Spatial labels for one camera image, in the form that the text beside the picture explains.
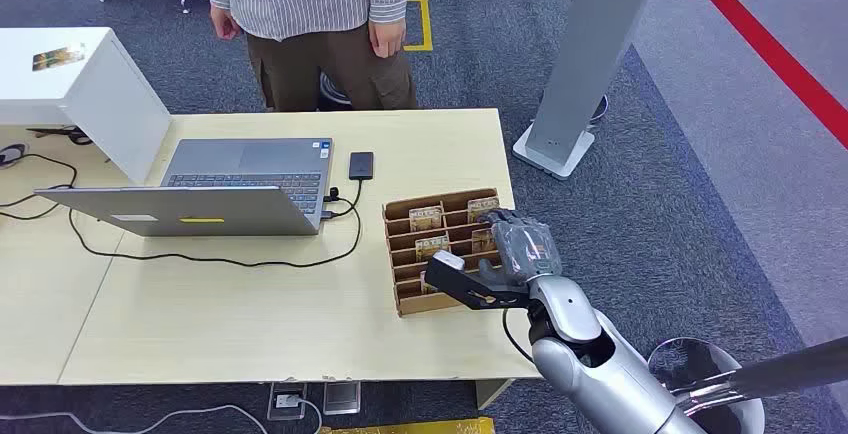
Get grey kiosk pillar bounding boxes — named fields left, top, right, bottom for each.
left=511, top=0, right=668, bottom=182

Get grey open laptop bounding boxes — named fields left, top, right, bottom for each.
left=34, top=137, right=335, bottom=238

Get chrome stanchion base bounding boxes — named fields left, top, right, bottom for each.
left=647, top=337, right=767, bottom=434

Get yellow floor tape marker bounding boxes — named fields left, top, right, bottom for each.
left=402, top=0, right=435, bottom=53

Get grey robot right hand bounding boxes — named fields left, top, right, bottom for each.
left=476, top=208, right=564, bottom=292

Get red barrier belt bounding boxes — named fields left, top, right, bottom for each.
left=670, top=0, right=848, bottom=151

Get floor power socket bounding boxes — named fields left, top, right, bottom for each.
left=266, top=383, right=309, bottom=423

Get patterned card on cabinet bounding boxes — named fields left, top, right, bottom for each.
left=31, top=43, right=88, bottom=74

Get person's right hand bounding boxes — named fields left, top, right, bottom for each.
left=209, top=5, right=244, bottom=42

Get thin black desk cable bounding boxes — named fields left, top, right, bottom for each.
left=0, top=152, right=79, bottom=222

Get black scissors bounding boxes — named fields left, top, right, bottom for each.
left=26, top=125, right=95, bottom=147

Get brown cardboard card holder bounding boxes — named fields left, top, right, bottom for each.
left=382, top=187, right=513, bottom=318

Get dark metal stanchion pole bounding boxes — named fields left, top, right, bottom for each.
left=667, top=336, right=848, bottom=414

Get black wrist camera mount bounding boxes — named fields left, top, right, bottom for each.
left=423, top=250, right=533, bottom=313

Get white floor cable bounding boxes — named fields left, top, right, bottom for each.
left=0, top=397, right=325, bottom=434

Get white cabinet box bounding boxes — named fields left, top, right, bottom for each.
left=0, top=26, right=173, bottom=186

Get long black power cable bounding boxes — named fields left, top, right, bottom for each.
left=67, top=197, right=364, bottom=269

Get metal floor socket lid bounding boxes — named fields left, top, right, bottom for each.
left=322, top=381, right=363, bottom=417

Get black portable drive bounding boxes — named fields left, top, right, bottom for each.
left=348, top=151, right=375, bottom=182

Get short black drive cable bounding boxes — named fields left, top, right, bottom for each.
left=322, top=179, right=365, bottom=220

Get person's left hand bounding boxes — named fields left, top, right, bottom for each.
left=368, top=18, right=407, bottom=59

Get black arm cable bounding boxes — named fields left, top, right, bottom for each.
left=501, top=308, right=537, bottom=366

